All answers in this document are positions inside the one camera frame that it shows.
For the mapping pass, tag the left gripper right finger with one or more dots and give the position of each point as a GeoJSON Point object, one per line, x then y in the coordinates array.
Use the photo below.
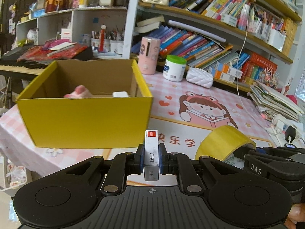
{"type": "Point", "coordinates": [182, 167]}

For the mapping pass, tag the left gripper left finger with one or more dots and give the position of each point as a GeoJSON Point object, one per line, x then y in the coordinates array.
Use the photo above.
{"type": "Point", "coordinates": [118, 169]}

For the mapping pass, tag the small white red box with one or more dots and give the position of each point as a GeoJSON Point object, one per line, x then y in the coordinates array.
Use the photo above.
{"type": "Point", "coordinates": [151, 155]}

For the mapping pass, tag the yellow tape roll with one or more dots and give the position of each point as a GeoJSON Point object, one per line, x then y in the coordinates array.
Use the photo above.
{"type": "Point", "coordinates": [222, 142]}

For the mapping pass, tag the white power adapter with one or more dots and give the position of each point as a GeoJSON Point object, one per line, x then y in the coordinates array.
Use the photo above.
{"type": "Point", "coordinates": [122, 94]}

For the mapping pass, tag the person's right hand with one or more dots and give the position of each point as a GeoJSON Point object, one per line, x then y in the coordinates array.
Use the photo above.
{"type": "Point", "coordinates": [296, 215]}

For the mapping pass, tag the smartphone with lit screen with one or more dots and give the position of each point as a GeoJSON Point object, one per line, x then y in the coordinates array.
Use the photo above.
{"type": "Point", "coordinates": [290, 146]}

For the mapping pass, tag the black charger plug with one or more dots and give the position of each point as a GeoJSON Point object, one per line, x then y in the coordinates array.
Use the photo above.
{"type": "Point", "coordinates": [290, 134]}

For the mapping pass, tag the white power strip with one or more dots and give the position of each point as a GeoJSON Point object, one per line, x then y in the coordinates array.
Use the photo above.
{"type": "Point", "coordinates": [280, 123]}

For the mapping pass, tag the pink checkered desk mat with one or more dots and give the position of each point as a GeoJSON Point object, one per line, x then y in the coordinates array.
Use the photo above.
{"type": "Point", "coordinates": [177, 134]}

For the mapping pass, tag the stack of papers and books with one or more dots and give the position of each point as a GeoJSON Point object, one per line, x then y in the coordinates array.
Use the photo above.
{"type": "Point", "coordinates": [272, 103]}

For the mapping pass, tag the yellow cardboard box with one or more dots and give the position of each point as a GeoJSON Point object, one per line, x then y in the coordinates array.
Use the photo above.
{"type": "Point", "coordinates": [101, 121]}

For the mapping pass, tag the pink plush toy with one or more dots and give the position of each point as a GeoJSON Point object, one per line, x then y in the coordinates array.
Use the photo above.
{"type": "Point", "coordinates": [79, 92]}

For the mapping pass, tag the white quilted purse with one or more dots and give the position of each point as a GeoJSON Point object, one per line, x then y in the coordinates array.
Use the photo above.
{"type": "Point", "coordinates": [199, 77]}

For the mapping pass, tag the white tub green lid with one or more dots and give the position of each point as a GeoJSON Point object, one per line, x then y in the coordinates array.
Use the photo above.
{"type": "Point", "coordinates": [174, 68]}

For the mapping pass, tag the lower orange blue box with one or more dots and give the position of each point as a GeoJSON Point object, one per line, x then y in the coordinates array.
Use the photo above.
{"type": "Point", "coordinates": [221, 75]}

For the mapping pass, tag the orange blue box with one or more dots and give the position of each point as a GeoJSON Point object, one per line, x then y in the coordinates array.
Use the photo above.
{"type": "Point", "coordinates": [229, 70]}
{"type": "Point", "coordinates": [221, 75]}

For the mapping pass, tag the red boxed book set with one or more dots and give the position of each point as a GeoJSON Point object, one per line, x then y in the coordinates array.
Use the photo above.
{"type": "Point", "coordinates": [255, 65]}

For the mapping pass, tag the upper orange blue box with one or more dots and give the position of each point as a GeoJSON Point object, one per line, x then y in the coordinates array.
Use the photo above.
{"type": "Point", "coordinates": [229, 70]}

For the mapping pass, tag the row of books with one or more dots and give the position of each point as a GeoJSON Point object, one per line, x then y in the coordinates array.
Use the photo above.
{"type": "Point", "coordinates": [199, 50]}

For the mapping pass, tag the pink cylindrical container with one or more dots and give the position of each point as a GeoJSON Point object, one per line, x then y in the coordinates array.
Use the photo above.
{"type": "Point", "coordinates": [148, 55]}

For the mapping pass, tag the red santa pen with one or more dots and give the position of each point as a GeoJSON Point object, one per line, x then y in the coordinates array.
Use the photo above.
{"type": "Point", "coordinates": [102, 36]}

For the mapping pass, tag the wooden bookshelf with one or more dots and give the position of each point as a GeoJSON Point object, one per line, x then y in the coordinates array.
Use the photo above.
{"type": "Point", "coordinates": [288, 68]}

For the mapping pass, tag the white side shelf unit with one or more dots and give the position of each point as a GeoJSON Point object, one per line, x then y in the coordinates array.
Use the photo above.
{"type": "Point", "coordinates": [78, 25]}

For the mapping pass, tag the black keyboard piano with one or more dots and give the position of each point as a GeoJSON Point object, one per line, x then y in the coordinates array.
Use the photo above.
{"type": "Point", "coordinates": [32, 60]}

